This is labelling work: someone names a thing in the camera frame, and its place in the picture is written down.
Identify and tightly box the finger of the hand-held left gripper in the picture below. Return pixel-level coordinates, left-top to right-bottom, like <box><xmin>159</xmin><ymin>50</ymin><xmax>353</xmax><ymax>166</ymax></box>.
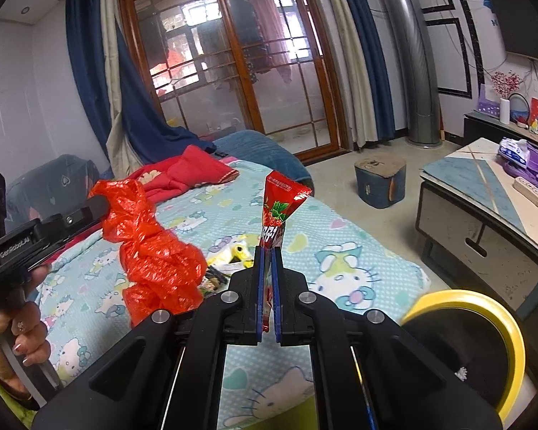
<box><xmin>56</xmin><ymin>193</ymin><xmax>114</xmax><ymax>236</ymax></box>

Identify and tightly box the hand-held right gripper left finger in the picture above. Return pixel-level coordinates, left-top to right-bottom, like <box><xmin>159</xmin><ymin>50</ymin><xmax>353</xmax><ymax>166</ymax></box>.
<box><xmin>31</xmin><ymin>246</ymin><xmax>267</xmax><ymax>430</ymax></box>

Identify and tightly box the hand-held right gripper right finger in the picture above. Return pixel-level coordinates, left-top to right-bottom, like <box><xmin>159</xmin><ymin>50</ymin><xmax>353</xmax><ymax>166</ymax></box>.
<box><xmin>271</xmin><ymin>247</ymin><xmax>505</xmax><ymax>430</ymax></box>

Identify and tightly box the pile of snack wrappers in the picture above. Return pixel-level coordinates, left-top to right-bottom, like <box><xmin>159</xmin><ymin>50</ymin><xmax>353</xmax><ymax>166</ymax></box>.
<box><xmin>199</xmin><ymin>233</ymin><xmax>254</xmax><ymax>298</ymax></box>

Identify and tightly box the red strawberry snack wrapper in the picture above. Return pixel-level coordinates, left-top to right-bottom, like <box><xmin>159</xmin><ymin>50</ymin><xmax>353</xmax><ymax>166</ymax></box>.
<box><xmin>256</xmin><ymin>171</ymin><xmax>313</xmax><ymax>336</ymax></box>

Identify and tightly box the red plastic bag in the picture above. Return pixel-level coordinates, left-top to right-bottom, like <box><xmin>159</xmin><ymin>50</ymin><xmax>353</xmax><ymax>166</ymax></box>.
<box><xmin>90</xmin><ymin>179</ymin><xmax>207</xmax><ymax>328</ymax></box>

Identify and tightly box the yellow-rimmed black bin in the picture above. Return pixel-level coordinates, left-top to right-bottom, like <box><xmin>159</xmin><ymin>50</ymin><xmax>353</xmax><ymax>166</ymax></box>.
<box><xmin>401</xmin><ymin>290</ymin><xmax>527</xmax><ymax>422</ymax></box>

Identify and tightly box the person's left hand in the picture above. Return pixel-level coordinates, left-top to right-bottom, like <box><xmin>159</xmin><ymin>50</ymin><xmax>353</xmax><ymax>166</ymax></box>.
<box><xmin>0</xmin><ymin>264</ymin><xmax>52</xmax><ymax>401</ymax></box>

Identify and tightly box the dark patterned cushion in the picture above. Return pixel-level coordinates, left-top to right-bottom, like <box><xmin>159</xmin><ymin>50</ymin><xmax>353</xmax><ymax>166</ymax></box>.
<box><xmin>5</xmin><ymin>154</ymin><xmax>102</xmax><ymax>234</ymax></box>

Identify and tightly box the cartoon cat printed blanket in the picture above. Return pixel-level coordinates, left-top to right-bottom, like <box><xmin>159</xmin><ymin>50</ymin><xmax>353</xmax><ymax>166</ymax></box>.
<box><xmin>31</xmin><ymin>158</ymin><xmax>431</xmax><ymax>430</ymax></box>

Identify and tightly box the blue curtain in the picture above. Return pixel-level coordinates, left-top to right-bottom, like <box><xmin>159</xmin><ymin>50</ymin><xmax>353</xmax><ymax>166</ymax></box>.
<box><xmin>332</xmin><ymin>0</ymin><xmax>397</xmax><ymax>142</ymax></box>
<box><xmin>65</xmin><ymin>0</ymin><xmax>216</xmax><ymax>166</ymax></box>

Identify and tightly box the green mat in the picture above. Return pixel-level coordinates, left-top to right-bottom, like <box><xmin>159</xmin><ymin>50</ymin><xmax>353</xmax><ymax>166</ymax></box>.
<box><xmin>0</xmin><ymin>358</ymin><xmax>326</xmax><ymax>430</ymax></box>

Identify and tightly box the blue sofa cushion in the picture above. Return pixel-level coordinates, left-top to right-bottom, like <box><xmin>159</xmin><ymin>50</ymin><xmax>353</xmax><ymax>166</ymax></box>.
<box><xmin>213</xmin><ymin>130</ymin><xmax>317</xmax><ymax>193</ymax></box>

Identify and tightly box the beige curtain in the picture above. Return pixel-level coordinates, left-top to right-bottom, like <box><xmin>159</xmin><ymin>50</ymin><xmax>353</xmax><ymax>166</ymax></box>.
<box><xmin>99</xmin><ymin>0</ymin><xmax>137</xmax><ymax>180</ymax></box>
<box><xmin>316</xmin><ymin>0</ymin><xmax>377</xmax><ymax>148</ymax></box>

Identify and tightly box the blue stool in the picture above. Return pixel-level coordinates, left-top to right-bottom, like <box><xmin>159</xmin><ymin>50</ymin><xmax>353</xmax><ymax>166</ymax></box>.
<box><xmin>354</xmin><ymin>151</ymin><xmax>408</xmax><ymax>209</ymax></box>

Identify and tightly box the wooden glass sliding door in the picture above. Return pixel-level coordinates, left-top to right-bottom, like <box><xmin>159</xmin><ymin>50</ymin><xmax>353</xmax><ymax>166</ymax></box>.
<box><xmin>117</xmin><ymin>0</ymin><xmax>353</xmax><ymax>153</ymax></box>

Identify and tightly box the marble-top coffee table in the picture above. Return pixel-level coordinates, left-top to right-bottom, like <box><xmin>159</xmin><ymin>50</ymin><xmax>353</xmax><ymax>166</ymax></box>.
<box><xmin>415</xmin><ymin>137</ymin><xmax>538</xmax><ymax>314</ymax></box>

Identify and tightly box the dark television cabinet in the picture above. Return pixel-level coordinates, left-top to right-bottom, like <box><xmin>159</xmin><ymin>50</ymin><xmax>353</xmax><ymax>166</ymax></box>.
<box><xmin>463</xmin><ymin>112</ymin><xmax>538</xmax><ymax>153</ymax></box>

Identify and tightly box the grey tower air conditioner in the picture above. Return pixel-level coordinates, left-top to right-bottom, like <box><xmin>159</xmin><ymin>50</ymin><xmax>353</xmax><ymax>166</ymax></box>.
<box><xmin>379</xmin><ymin>0</ymin><xmax>442</xmax><ymax>148</ymax></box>

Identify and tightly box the white power strip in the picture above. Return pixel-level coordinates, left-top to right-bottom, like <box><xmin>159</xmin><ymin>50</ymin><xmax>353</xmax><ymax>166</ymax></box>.
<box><xmin>513</xmin><ymin>176</ymin><xmax>538</xmax><ymax>209</ymax></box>

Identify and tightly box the white blue tissue packet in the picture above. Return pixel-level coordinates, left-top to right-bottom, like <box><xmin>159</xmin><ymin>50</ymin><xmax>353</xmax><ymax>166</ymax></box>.
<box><xmin>497</xmin><ymin>138</ymin><xmax>532</xmax><ymax>166</ymax></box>

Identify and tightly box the purple card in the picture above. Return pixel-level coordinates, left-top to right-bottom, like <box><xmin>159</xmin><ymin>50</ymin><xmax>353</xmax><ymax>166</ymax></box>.
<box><xmin>477</xmin><ymin>84</ymin><xmax>503</xmax><ymax>117</ymax></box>

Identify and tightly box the white vase with red berries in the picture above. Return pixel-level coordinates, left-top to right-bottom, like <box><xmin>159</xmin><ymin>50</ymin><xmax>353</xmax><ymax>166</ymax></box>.
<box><xmin>491</xmin><ymin>71</ymin><xmax>523</xmax><ymax>125</ymax></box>

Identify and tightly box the round ring ornament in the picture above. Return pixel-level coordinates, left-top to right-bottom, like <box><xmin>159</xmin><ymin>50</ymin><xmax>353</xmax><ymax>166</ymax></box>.
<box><xmin>508</xmin><ymin>92</ymin><xmax>532</xmax><ymax>127</ymax></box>

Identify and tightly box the black wall television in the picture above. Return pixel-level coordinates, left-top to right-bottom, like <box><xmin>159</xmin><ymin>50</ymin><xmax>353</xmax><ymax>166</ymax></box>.
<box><xmin>482</xmin><ymin>0</ymin><xmax>538</xmax><ymax>66</ymax></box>

